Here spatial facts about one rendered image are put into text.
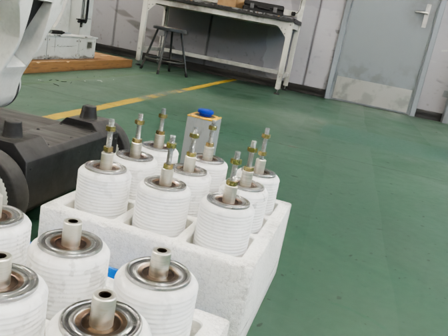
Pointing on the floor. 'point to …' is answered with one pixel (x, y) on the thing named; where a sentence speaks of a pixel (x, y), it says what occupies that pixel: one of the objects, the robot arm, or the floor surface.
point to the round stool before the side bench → (164, 47)
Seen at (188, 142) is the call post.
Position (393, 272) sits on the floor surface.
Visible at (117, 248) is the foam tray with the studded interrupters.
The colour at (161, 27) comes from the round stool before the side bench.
